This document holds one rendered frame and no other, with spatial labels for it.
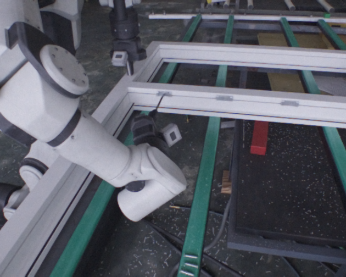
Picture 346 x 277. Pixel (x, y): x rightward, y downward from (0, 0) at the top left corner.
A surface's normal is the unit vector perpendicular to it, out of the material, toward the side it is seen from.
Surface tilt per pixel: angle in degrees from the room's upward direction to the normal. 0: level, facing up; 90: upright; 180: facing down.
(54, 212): 90
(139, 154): 11
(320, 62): 90
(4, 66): 113
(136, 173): 92
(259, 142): 0
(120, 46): 90
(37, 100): 62
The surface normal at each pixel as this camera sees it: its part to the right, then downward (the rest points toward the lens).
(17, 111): -0.29, 0.08
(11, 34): -0.47, -0.25
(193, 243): -0.04, -0.80
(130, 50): -0.21, 0.59
